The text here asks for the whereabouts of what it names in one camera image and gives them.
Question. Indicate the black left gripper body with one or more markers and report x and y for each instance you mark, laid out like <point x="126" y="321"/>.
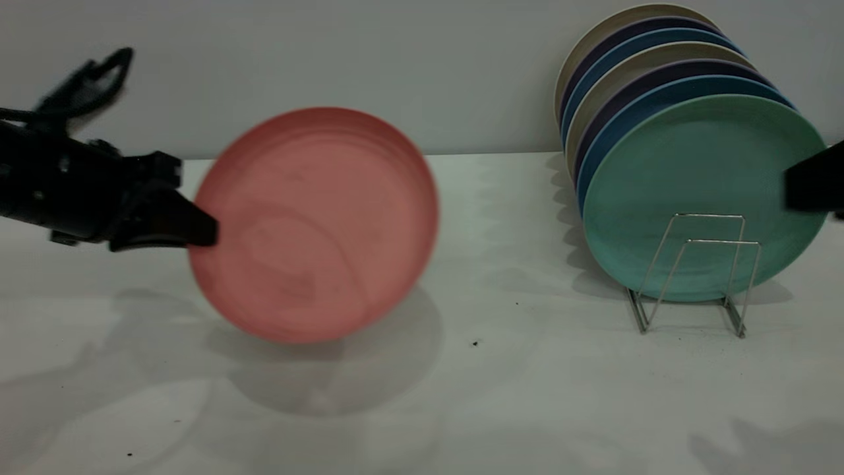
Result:
<point x="142" y="178"/>

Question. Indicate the blue plate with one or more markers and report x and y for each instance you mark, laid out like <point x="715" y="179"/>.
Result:
<point x="659" y="36"/>
<point x="659" y="87"/>

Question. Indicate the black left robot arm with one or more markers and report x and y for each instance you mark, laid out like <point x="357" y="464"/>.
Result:
<point x="39" y="185"/>

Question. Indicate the pink plate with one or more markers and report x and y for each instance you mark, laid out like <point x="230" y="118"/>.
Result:
<point x="316" y="224"/>

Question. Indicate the purple plate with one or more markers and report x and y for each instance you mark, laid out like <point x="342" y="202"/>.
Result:
<point x="659" y="69"/>
<point x="659" y="23"/>

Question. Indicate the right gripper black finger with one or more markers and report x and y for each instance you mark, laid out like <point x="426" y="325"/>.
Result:
<point x="817" y="185"/>

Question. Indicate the green plate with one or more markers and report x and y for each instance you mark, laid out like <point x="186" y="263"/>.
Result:
<point x="699" y="165"/>

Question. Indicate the beige plate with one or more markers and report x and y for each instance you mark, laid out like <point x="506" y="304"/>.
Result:
<point x="659" y="11"/>
<point x="659" y="53"/>

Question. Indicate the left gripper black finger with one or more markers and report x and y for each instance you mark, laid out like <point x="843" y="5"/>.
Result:
<point x="171" y="224"/>

